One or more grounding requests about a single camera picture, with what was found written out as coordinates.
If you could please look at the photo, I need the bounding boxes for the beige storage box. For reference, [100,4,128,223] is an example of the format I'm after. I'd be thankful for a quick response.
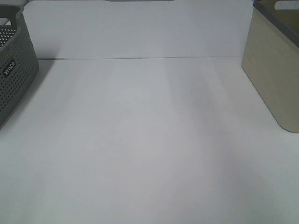
[242,0,299,133]

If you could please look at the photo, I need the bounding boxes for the grey perforated plastic basket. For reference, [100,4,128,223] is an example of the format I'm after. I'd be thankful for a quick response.
[0,5,39,126]

